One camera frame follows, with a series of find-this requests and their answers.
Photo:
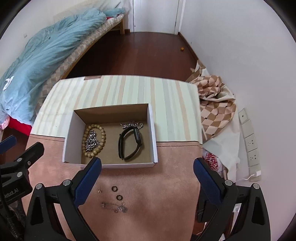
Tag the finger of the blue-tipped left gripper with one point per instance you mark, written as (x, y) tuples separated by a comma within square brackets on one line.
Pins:
[(7, 143)]

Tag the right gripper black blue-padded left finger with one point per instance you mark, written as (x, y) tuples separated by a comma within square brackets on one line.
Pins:
[(42, 221)]

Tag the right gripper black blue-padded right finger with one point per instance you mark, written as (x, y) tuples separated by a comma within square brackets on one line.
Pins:
[(223, 205)]

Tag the black smart band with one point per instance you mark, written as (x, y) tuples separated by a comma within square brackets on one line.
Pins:
[(121, 141)]

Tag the white red printed bag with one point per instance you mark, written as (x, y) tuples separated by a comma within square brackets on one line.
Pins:
[(215, 164)]

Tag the light blue duvet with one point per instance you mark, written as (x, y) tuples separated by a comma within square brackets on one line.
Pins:
[(43, 60)]

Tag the white paper on duvet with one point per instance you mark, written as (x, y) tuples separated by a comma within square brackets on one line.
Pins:
[(7, 83)]

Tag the bed with patterned mattress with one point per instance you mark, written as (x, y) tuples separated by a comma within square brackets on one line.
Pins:
[(40, 14)]

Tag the brown checkered blanket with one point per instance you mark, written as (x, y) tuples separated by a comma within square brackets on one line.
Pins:
[(217, 102)]

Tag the white cardboard box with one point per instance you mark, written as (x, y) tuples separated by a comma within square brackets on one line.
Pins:
[(113, 120)]

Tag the white door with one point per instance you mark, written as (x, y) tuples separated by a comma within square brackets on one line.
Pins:
[(156, 16)]

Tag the white charger with cable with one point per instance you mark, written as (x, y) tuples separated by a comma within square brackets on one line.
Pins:
[(252, 178)]

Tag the wall socket strip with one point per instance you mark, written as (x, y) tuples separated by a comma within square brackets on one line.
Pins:
[(253, 158)]

